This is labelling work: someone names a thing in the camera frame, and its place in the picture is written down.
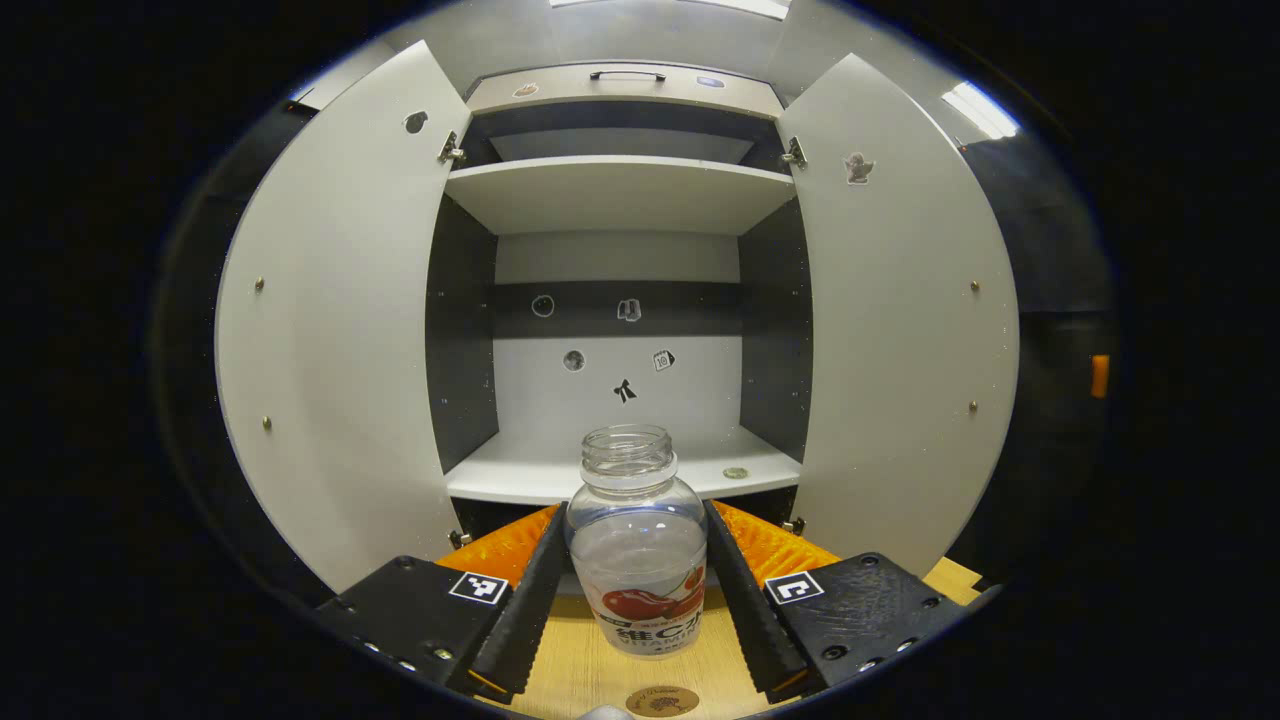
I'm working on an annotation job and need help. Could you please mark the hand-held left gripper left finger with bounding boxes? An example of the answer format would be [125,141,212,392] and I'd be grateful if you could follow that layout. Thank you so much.
[315,503,569,706]

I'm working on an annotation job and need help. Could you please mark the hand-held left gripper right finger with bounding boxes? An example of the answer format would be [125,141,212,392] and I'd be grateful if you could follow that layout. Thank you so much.
[703,498,1001,701]

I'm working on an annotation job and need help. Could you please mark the round brown coaster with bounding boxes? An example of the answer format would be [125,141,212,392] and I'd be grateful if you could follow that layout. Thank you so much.
[625,685,701,719]

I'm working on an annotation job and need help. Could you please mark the clear plastic bottle red label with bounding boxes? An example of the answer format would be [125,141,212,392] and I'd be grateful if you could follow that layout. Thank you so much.
[565,424,709,661]

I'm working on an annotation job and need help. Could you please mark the white cabinet door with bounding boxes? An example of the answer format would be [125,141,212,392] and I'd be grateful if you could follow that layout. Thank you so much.
[775,52,1021,579]
[215,40,473,593]

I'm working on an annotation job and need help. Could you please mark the white cabinet drawer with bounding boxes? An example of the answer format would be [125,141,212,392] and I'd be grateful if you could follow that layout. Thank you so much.
[465,65,786,119]

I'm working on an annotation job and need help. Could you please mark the black backdrop cloth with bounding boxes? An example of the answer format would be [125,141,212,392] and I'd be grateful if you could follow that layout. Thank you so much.
[150,95,1119,601]

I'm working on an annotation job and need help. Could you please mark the small ceiling light panel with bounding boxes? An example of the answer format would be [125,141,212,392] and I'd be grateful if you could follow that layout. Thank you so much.
[942,82,1021,141]

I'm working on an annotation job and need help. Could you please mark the large ceiling light panel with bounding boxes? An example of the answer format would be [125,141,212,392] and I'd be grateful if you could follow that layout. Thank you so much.
[548,0,791,21]

